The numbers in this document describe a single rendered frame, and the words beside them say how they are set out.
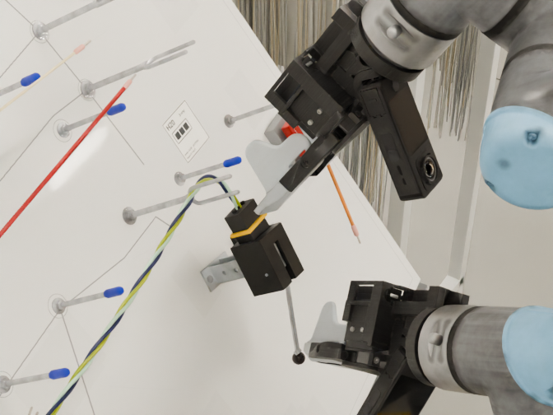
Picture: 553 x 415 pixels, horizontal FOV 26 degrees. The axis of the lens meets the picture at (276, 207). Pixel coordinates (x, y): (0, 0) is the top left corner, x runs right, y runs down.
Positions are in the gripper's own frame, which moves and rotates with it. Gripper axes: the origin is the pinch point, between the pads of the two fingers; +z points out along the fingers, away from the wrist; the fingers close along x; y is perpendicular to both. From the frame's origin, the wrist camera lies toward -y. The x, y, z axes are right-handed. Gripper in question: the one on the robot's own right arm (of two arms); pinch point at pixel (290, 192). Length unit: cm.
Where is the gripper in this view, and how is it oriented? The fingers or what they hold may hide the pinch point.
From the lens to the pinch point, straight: 113.8
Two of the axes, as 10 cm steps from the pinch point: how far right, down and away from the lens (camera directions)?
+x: -5.1, 4.3, -7.5
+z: -5.0, 5.6, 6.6
